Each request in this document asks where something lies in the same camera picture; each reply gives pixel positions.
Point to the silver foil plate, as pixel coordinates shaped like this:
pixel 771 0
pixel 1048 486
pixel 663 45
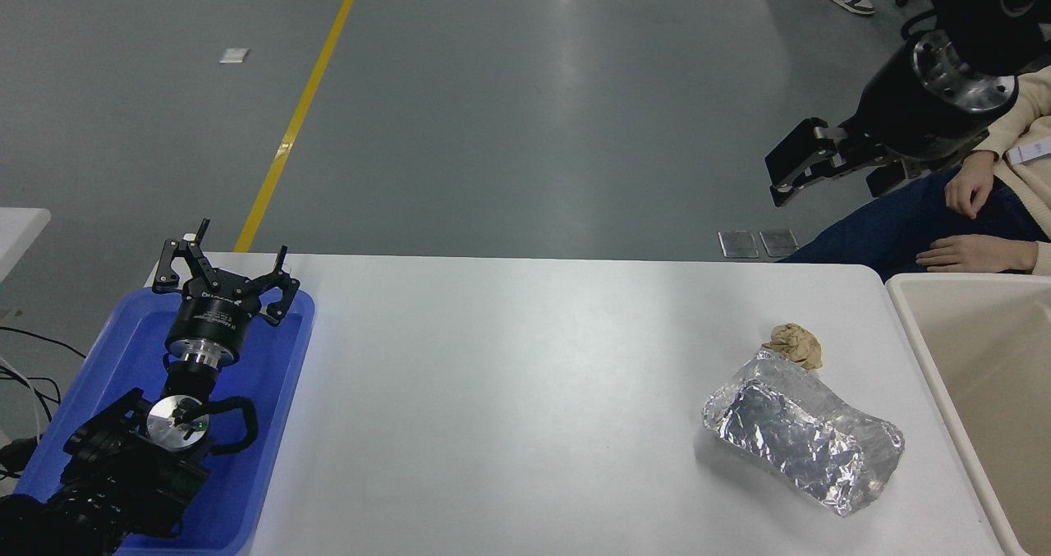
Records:
pixel 800 433

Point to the metal floor plate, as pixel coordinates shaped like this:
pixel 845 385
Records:
pixel 779 242
pixel 738 244

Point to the tan paper ball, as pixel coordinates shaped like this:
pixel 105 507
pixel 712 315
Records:
pixel 795 344

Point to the person's right hand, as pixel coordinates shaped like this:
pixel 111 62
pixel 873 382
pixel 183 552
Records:
pixel 969 185

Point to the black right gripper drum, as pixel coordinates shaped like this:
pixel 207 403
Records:
pixel 903 121

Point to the person's left forearm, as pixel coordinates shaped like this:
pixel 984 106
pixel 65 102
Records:
pixel 1043 258

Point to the large pale bin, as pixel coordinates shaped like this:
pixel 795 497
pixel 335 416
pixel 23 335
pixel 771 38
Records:
pixel 998 375

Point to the person's right forearm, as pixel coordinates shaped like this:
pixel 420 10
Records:
pixel 1022 117

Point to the blue plastic tray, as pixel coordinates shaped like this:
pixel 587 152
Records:
pixel 271 375

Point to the white name tag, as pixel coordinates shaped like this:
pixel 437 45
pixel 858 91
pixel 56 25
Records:
pixel 1030 152

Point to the person's left hand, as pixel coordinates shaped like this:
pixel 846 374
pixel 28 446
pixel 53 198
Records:
pixel 981 254

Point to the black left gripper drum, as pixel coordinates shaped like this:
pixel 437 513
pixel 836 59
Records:
pixel 209 314

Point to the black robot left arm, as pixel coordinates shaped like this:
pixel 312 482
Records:
pixel 123 474

